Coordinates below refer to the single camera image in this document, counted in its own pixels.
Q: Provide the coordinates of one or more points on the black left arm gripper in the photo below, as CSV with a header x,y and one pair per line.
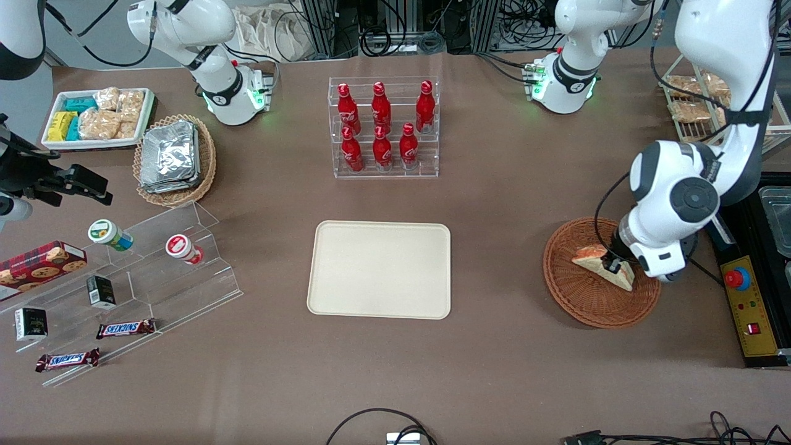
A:
x,y
615,255

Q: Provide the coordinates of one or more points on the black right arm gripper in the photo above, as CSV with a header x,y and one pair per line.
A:
x,y
25,178

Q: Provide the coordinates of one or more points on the triangle sandwich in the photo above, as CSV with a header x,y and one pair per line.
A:
x,y
590,258

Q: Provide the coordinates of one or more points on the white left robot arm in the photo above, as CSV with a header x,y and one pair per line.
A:
x,y
729,37

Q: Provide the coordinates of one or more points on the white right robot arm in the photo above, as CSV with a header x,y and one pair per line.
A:
x,y
210,37

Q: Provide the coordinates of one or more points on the round brown wicker basket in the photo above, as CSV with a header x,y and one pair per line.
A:
x,y
593,306

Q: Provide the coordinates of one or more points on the oval tan wicker basket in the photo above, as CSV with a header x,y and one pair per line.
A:
x,y
207,167

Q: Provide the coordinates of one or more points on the cream plastic tray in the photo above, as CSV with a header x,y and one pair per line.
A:
x,y
378,272

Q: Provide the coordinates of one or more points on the white rectangular snack bin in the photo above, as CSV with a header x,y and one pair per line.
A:
x,y
93,145

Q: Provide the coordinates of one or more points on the green lid yoghurt cup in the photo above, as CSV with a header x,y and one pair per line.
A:
x,y
108,233

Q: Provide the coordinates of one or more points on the teal snack packet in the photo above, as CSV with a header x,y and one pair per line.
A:
x,y
74,130
80,104

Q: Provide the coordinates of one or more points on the brown snack bag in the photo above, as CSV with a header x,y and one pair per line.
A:
x,y
131,104
126,130
99,125
717,86
106,99
683,83
689,112

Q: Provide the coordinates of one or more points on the yellow snack packet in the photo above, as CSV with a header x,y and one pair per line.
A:
x,y
60,125

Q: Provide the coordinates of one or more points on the silver foil pouch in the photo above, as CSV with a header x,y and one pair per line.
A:
x,y
170,148
167,185

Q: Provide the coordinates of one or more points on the red plaid cookie box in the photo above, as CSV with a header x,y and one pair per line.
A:
x,y
37,266

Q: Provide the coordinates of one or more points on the small black box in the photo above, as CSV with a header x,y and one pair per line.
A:
x,y
101,292
31,324

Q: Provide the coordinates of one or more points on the blue and silver machine bar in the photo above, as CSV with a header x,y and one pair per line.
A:
x,y
723,238

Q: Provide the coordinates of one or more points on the red lid yoghurt cup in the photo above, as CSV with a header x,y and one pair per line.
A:
x,y
182,248

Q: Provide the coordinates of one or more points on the yellow control panel box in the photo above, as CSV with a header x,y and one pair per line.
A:
x,y
751,296

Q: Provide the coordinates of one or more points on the Snickers chocolate bar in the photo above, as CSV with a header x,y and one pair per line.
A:
x,y
68,360
125,329

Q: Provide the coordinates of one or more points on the clear acrylic stepped display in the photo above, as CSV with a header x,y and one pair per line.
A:
x,y
185,296

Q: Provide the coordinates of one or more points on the clear plastic container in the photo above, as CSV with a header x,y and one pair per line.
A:
x,y
777,222

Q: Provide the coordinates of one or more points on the red cola bottle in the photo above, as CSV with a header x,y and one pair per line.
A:
x,y
408,148
351,153
381,106
382,151
346,108
425,106

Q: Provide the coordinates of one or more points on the white cloth bag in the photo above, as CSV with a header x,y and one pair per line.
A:
x,y
272,34

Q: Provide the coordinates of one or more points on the clear acrylic bottle rack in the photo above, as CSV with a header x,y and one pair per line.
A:
x,y
401,93

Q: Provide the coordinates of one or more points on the small grey device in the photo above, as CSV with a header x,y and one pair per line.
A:
x,y
403,439

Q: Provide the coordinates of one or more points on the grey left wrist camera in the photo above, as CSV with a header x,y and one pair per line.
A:
x,y
664,262

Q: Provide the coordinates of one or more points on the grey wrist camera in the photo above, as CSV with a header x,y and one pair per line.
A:
x,y
664,262
13,211

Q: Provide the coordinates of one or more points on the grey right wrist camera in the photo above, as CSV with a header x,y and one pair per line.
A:
x,y
13,211

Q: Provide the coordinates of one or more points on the aluminium profile frame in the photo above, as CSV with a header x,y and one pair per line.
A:
x,y
321,25

